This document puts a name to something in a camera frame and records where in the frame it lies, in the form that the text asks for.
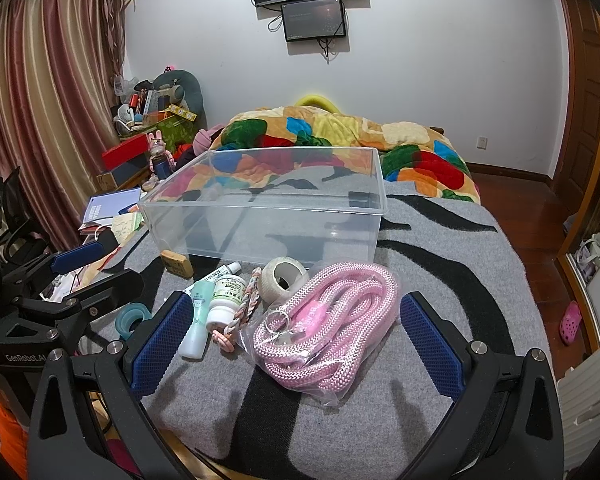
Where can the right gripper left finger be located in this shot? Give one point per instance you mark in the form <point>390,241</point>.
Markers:
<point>65,441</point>

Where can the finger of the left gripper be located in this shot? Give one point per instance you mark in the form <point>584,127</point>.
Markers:
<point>77,258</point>
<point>94,301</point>

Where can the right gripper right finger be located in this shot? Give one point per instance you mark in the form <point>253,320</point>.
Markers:
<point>504,421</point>

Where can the teal tape roll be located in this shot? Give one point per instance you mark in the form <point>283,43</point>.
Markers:
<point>129,317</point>

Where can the teal white squeeze bottle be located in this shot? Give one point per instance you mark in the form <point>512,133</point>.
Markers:
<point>195,340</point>

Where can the small wooden block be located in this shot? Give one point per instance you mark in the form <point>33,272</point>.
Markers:
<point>177,264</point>

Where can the white green-label pill bottle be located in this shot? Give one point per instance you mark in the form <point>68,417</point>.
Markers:
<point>226,299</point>

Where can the white ointment tube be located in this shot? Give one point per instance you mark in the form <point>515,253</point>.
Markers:
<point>232,268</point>

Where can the white gauze tape roll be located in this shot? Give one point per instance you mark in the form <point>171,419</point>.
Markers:
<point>280,278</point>

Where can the white blue booklet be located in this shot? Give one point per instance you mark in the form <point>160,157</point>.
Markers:
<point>106,206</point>

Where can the red box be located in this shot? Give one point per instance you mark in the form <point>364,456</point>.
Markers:
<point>125,151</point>

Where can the pink rubber clog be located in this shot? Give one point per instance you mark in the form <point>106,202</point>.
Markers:
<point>570,323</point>

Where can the pink rabbit bottle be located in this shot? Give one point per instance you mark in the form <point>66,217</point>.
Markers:
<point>161,161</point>

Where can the green patterned box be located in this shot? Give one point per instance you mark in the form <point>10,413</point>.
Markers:
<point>175,130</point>

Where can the pink knitted hat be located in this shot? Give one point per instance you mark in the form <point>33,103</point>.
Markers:
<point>204,138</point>

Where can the grey neck pillow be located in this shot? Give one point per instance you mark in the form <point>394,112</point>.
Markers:
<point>180,88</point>

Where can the grey black zebra blanket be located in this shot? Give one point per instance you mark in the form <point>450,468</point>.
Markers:
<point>327,384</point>

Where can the pink beige striped curtain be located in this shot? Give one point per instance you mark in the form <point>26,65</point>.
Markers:
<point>56,98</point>

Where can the clear plastic storage box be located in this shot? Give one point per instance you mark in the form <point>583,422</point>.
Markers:
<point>312,204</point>

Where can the yellow pillow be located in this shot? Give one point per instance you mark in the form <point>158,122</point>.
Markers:
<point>317,101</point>

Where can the colourful patchwork quilt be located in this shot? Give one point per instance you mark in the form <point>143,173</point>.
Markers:
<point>259,145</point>

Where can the white wall socket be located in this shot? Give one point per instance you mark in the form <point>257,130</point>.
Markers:
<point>482,143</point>

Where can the small black wall monitor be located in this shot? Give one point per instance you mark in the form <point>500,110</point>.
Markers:
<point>314,20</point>

